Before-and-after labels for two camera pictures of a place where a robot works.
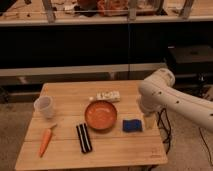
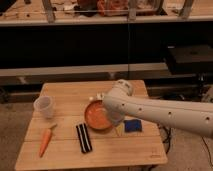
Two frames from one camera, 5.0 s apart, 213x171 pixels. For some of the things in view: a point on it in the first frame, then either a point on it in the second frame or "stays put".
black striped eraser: [84, 138] stays put
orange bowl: [100, 114] stays put
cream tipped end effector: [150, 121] to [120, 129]
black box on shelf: [190, 58] stays put
